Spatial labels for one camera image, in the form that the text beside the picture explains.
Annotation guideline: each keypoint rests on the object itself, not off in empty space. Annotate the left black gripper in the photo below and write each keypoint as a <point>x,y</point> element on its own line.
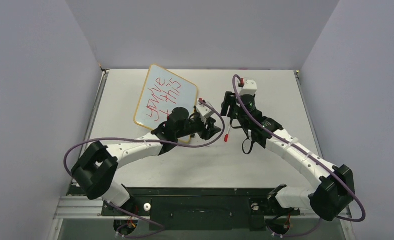
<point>211,130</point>

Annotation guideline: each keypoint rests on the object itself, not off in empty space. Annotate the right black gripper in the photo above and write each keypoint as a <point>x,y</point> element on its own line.
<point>232,108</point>

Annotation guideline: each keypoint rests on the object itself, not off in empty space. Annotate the red white marker pen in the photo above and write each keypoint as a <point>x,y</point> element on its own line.
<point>227,133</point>

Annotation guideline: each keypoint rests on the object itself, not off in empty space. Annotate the yellow framed whiteboard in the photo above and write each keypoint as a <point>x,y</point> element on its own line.
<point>163,91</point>

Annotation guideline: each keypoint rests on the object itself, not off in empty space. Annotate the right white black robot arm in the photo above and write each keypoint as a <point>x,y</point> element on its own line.
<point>328,194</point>

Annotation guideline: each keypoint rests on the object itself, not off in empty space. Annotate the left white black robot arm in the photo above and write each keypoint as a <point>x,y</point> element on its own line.
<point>95,169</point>

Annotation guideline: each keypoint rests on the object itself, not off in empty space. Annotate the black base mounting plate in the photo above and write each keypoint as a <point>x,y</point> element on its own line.
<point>206,209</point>

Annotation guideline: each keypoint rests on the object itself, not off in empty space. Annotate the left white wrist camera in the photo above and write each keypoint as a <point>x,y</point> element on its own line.
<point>204,109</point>

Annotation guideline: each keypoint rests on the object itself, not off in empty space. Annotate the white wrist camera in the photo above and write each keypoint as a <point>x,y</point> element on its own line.
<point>204,109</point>
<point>247,86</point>

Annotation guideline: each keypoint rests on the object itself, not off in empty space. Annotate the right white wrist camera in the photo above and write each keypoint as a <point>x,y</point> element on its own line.
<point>247,86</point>

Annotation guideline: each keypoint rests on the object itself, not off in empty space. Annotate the aluminium rail frame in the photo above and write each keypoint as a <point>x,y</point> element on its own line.
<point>77,218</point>

